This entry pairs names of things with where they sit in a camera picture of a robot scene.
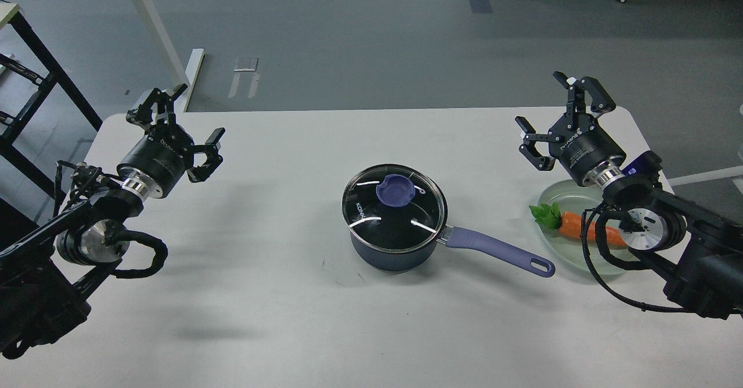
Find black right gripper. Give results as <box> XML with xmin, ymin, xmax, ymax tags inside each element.
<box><xmin>515</xmin><ymin>71</ymin><xmax>627</xmax><ymax>188</ymax></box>

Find orange toy carrot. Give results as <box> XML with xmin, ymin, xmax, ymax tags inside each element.
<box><xmin>528</xmin><ymin>203</ymin><xmax>627</xmax><ymax>250</ymax></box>

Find blue saucepan with purple handle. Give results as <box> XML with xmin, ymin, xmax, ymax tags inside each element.
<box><xmin>341</xmin><ymin>164</ymin><xmax>556</xmax><ymax>278</ymax></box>

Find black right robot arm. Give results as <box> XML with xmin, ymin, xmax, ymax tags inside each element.
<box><xmin>515</xmin><ymin>72</ymin><xmax>742</xmax><ymax>319</ymax></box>

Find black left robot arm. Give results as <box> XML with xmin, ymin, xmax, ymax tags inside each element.
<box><xmin>1</xmin><ymin>84</ymin><xmax>225</xmax><ymax>360</ymax></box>

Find glass lid with purple knob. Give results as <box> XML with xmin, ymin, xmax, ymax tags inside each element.
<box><xmin>341</xmin><ymin>164</ymin><xmax>448</xmax><ymax>253</ymax></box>

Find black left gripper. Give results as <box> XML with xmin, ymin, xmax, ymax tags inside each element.
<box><xmin>117</xmin><ymin>84</ymin><xmax>226</xmax><ymax>199</ymax></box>

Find black metal rack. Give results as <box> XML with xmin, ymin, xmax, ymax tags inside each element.
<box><xmin>1</xmin><ymin>1</ymin><xmax>103</xmax><ymax>197</ymax></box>

